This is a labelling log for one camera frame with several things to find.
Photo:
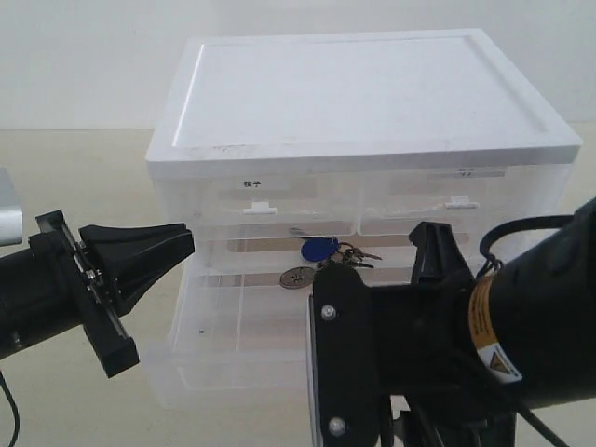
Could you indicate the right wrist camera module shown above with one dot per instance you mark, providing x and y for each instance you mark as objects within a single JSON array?
[{"x": 343, "y": 383}]

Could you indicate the white plastic drawer cabinet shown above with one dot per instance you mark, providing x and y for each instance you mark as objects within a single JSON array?
[{"x": 361, "y": 105}]

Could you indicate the bronze round coin token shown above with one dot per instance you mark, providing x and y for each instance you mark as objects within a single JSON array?
[{"x": 297, "y": 278}]

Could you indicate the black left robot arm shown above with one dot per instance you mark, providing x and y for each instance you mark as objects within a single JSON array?
[{"x": 61, "y": 282}]

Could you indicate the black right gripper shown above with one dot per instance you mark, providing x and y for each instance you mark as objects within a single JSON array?
[{"x": 435, "y": 388}]

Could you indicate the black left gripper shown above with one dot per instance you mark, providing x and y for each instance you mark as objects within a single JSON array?
[{"x": 134, "y": 258}]

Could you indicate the keys with blue tag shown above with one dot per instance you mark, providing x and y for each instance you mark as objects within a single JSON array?
[{"x": 324, "y": 250}]

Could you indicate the clear wide drawer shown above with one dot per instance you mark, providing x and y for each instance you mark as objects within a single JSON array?
[{"x": 237, "y": 336}]

